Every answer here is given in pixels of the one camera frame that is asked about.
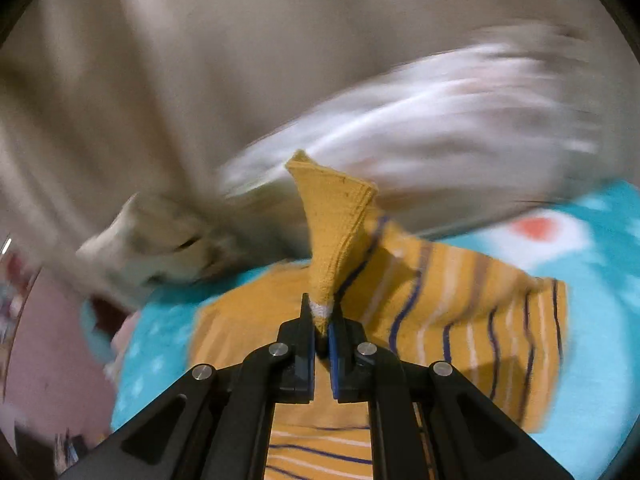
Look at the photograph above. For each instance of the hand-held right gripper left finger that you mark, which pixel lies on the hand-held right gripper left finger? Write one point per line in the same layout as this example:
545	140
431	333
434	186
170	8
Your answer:
310	347

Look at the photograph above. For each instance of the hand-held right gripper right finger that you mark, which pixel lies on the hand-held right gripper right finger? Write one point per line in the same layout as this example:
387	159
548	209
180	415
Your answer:
334	355

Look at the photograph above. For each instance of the yellow striped small shirt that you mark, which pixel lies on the yellow striped small shirt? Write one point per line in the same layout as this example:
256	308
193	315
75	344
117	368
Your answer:
450	285

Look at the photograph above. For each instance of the cream pillow with black print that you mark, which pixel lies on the cream pillow with black print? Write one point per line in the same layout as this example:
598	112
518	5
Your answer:
150	250

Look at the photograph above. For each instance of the white leaf print pillow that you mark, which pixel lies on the white leaf print pillow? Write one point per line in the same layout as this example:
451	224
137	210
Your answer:
425	135

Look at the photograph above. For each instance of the pink cloth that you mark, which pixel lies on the pink cloth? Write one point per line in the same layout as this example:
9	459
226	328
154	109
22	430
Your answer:
55	360

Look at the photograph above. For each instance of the teal cartoon star blanket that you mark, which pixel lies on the teal cartoon star blanket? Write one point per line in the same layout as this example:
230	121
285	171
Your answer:
590	360

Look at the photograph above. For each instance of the beige curtain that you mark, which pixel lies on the beige curtain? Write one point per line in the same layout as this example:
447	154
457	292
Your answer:
200	60

